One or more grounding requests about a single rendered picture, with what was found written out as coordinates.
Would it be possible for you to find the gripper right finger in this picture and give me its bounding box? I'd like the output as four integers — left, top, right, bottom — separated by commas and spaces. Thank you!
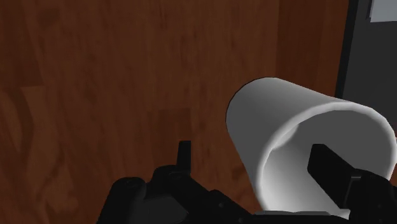
307, 143, 397, 224

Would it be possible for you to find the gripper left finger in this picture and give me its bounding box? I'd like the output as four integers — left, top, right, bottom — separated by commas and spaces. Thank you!
96, 140, 253, 224

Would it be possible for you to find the white cup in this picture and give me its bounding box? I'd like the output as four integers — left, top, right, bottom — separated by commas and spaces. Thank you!
225, 76, 397, 220

